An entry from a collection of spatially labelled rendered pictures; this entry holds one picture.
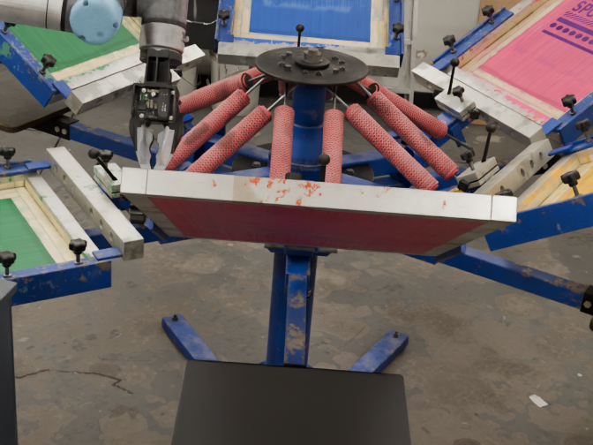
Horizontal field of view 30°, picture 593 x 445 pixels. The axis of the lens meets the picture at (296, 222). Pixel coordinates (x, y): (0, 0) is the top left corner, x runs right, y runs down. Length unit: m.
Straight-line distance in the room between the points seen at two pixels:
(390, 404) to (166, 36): 0.86
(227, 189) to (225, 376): 0.70
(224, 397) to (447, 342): 2.15
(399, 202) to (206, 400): 0.72
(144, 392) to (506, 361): 1.34
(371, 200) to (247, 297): 2.78
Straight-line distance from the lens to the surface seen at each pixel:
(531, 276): 2.82
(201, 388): 2.21
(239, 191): 1.63
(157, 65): 1.83
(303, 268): 2.71
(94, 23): 1.74
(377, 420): 2.17
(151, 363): 3.98
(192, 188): 1.63
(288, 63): 2.92
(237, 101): 2.91
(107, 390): 3.85
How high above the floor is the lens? 2.23
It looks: 27 degrees down
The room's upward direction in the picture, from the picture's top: 5 degrees clockwise
